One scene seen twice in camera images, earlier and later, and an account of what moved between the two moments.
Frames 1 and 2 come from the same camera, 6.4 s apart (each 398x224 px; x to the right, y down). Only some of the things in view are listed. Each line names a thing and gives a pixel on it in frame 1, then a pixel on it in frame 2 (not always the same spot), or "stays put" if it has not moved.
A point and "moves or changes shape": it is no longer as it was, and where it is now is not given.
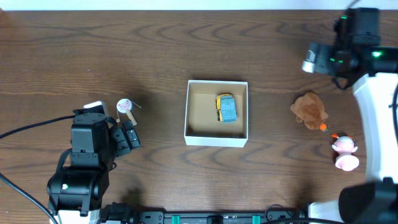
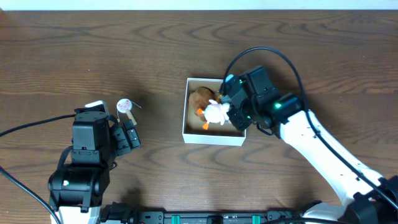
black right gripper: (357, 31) to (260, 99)
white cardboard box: (202, 127) stays put
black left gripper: (125, 140) stays put
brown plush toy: (309, 109) to (199, 98)
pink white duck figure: (344, 145) moves or changes shape
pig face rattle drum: (124, 106) stays put
